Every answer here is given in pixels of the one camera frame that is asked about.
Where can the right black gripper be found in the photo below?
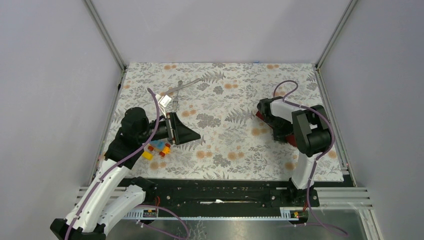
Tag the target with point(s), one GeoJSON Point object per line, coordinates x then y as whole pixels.
{"type": "Point", "coordinates": [279, 136]}

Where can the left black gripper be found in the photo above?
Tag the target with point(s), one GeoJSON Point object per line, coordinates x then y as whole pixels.
{"type": "Point", "coordinates": [182, 133]}

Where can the dark red cloth napkin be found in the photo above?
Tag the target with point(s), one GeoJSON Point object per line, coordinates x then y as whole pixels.
{"type": "Point", "coordinates": [282, 130]}

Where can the silver fork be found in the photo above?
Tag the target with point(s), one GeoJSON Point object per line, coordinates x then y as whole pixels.
{"type": "Point", "coordinates": [175, 101]}

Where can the silver knife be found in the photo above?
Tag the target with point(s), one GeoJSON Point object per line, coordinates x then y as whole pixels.
{"type": "Point", "coordinates": [182, 86]}

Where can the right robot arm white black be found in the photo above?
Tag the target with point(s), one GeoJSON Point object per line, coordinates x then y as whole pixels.
{"type": "Point", "coordinates": [306, 128]}

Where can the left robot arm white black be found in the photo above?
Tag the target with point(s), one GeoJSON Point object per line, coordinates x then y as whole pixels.
{"type": "Point", "coordinates": [93, 217]}

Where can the colourful toy block car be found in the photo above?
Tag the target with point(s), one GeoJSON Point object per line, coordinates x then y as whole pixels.
{"type": "Point", "coordinates": [161, 146]}

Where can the yellow toy block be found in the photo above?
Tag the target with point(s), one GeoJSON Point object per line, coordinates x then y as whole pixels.
{"type": "Point", "coordinates": [147, 155]}

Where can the floral patterned tablecloth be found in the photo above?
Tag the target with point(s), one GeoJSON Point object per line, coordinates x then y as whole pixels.
{"type": "Point", "coordinates": [220, 103]}

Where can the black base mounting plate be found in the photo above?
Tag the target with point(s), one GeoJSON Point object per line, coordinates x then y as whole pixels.
{"type": "Point", "coordinates": [239, 197]}

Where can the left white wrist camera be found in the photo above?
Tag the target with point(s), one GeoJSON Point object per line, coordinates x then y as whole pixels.
{"type": "Point", "coordinates": [163, 100]}

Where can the slotted cable duct rail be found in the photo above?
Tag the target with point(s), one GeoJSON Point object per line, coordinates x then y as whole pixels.
{"type": "Point", "coordinates": [278, 214]}

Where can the right aluminium frame post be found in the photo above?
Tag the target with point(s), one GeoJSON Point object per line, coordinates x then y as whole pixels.
{"type": "Point", "coordinates": [337, 31]}

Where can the aluminium frame post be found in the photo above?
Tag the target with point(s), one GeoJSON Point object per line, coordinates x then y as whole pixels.
{"type": "Point", "coordinates": [104, 33]}
{"type": "Point", "coordinates": [337, 31]}

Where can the left aluminium frame post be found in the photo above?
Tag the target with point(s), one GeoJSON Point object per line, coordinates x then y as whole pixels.
{"type": "Point", "coordinates": [104, 33]}

